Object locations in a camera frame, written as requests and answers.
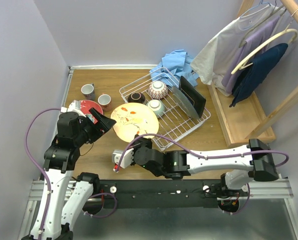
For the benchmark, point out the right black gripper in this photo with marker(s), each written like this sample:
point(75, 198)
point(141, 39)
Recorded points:
point(140, 142)

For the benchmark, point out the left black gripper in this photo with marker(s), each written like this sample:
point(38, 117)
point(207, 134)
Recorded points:
point(96, 124)

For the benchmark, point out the pink mug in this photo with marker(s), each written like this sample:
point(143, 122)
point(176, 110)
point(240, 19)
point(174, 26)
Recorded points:
point(105, 102)

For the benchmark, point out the red teal plate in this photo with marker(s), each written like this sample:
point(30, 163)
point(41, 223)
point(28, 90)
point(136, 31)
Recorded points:
point(86, 105)

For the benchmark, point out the beige plate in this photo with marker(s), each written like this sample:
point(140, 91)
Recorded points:
point(134, 119)

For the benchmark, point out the grey mug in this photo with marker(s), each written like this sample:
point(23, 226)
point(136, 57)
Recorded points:
point(88, 91)

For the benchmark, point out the dark teal embossed plate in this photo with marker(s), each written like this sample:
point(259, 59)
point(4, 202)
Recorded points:
point(182, 101)

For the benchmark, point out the black square plate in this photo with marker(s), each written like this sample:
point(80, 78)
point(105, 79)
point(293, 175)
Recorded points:
point(195, 98)

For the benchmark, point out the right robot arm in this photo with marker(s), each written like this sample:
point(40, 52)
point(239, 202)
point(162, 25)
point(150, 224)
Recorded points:
point(250, 162)

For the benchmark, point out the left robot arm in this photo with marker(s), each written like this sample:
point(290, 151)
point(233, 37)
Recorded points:
point(57, 216)

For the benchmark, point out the wooden clothes rack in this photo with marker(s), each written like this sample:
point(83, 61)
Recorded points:
point(261, 114)

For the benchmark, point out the dark brown bowl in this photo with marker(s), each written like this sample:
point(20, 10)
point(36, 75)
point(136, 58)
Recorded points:
point(136, 97)

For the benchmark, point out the light green ribbed bowl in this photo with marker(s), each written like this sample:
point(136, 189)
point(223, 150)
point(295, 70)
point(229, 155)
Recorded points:
point(157, 107)

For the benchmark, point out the red white patterned bowl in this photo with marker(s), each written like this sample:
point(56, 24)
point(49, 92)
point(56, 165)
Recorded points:
point(157, 90)

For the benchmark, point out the light blue cloth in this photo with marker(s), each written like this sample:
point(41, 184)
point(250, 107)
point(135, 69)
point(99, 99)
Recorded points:
point(172, 67)

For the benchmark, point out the white t-shirt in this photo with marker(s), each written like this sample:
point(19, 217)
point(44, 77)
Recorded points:
point(228, 47)

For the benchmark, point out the navy blue garment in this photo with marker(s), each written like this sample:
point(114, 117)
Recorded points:
point(252, 76)

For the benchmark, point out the cream clothes hanger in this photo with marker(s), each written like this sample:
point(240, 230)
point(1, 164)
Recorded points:
point(244, 63)

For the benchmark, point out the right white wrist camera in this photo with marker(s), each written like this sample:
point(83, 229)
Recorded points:
point(126, 161)

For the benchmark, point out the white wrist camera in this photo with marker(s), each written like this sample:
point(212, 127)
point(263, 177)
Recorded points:
point(126, 161)
point(75, 107)

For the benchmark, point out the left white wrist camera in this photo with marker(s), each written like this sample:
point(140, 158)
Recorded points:
point(75, 107)

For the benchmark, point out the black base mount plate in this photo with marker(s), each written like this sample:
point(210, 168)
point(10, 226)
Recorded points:
point(152, 194)

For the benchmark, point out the white wire dish rack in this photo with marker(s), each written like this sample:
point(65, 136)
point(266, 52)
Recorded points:
point(174, 123)

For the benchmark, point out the blue wire hanger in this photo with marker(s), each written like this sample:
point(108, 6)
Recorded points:
point(251, 12)

